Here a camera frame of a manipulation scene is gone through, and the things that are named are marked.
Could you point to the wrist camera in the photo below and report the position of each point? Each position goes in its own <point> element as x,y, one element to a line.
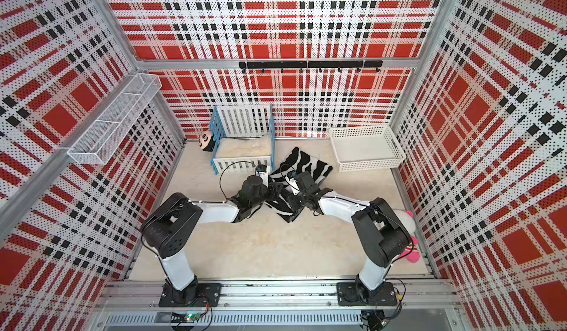
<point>263,172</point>
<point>290,179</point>

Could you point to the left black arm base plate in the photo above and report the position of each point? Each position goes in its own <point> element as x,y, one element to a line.
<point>203,294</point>

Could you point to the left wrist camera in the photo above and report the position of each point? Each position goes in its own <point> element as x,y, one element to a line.
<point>263,172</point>

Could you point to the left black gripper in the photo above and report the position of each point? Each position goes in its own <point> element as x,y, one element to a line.
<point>274,191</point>

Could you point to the panda plush toy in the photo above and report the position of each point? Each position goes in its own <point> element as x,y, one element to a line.
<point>207,141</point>

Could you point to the black hook rail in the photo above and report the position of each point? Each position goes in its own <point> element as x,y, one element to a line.
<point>311,64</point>

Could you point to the grey zebra plush pillowcase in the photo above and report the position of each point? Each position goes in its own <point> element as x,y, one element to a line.
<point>297,161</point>

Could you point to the green circuit board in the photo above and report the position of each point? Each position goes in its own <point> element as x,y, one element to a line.
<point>180,318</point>

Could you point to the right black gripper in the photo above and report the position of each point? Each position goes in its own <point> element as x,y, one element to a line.
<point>292,200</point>

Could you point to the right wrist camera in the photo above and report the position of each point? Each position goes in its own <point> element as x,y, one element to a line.
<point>290,179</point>

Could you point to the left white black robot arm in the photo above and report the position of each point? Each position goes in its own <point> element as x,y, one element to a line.
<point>168,229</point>

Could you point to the blue white toy crib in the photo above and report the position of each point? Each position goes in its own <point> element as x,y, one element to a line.
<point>244,137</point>

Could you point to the white plastic basket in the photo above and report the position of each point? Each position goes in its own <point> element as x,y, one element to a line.
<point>366,148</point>

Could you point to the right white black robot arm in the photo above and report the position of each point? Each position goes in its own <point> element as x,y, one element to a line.
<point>385,234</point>

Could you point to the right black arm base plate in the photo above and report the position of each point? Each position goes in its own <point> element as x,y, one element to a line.
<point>356,294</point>

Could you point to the white wire mesh shelf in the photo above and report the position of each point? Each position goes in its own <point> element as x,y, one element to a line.
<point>102,138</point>

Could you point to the aluminium mounting rail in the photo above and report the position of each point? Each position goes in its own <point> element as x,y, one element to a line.
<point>282,304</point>

